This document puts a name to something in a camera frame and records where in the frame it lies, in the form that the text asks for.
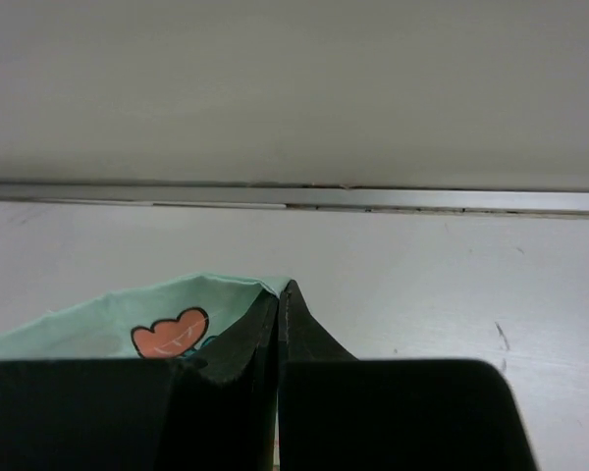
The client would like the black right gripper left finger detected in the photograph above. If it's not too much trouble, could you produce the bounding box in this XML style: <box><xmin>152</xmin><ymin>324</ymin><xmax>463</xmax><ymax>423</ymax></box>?
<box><xmin>0</xmin><ymin>293</ymin><xmax>278</xmax><ymax>470</ymax></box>

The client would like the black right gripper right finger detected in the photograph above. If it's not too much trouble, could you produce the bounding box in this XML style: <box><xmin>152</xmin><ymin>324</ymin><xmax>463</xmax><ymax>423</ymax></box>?
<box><xmin>278</xmin><ymin>282</ymin><xmax>537</xmax><ymax>470</ymax></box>

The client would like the green cartoon print cloth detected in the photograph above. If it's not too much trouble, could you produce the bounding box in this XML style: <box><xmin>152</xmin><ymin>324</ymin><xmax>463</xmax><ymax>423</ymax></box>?
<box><xmin>0</xmin><ymin>273</ymin><xmax>289</xmax><ymax>360</ymax></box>

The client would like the aluminium table edge rail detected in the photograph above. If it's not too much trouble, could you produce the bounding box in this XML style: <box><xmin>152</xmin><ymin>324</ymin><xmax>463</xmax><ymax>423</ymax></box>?
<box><xmin>0</xmin><ymin>181</ymin><xmax>589</xmax><ymax>218</ymax></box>

